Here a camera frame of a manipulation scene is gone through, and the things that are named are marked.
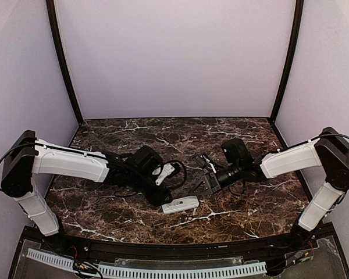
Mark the white remote control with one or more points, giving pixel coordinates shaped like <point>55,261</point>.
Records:
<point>181,204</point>

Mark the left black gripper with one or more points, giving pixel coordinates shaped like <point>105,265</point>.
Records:
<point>158,196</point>

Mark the left black frame post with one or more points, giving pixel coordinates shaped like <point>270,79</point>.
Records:
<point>55,31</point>

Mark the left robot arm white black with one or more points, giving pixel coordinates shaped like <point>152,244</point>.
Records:
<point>143,171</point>

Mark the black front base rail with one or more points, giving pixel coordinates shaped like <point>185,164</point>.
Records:
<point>268,248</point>

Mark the black frame post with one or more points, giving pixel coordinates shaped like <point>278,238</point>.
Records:
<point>295,30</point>
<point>55,31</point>

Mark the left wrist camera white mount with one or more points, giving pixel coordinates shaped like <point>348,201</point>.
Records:
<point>160,173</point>

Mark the white slotted cable duct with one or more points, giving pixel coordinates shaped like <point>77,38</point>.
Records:
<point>131,268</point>

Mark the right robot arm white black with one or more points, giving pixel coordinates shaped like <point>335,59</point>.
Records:
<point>329,150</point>

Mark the right black frame post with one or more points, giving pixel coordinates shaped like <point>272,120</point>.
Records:
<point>295,30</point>

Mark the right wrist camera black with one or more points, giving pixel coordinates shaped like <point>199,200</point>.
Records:
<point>205,163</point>

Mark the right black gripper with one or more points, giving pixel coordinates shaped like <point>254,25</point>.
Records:
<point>212,182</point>

